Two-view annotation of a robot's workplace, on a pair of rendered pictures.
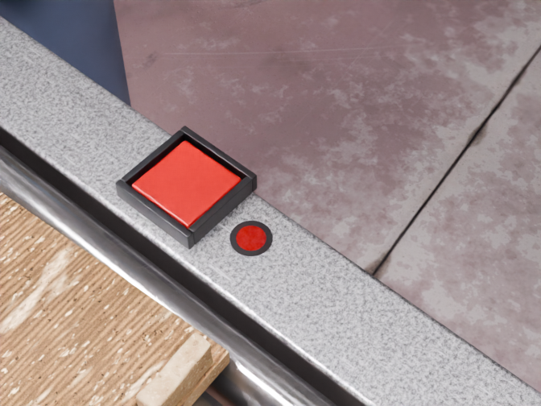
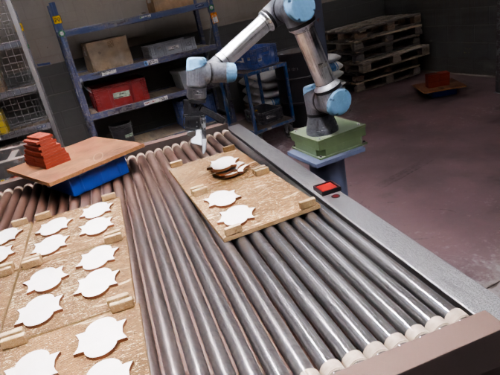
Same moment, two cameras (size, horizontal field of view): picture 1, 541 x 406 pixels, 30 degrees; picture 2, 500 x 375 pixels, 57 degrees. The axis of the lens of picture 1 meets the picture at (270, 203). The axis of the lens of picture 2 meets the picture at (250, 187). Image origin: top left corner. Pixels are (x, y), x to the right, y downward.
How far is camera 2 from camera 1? 1.12 m
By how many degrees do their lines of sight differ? 41
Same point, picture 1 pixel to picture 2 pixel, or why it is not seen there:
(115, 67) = not seen: hidden behind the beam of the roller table
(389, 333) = (354, 208)
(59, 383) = (288, 204)
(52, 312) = (291, 197)
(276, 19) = (425, 244)
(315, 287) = (344, 202)
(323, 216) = not seen: hidden behind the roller
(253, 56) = not seen: hidden behind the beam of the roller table
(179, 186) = (324, 187)
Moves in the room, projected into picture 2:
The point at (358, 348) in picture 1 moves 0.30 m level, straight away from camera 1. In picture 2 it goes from (347, 209) to (388, 174)
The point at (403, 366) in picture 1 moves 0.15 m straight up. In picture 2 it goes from (354, 212) to (350, 170)
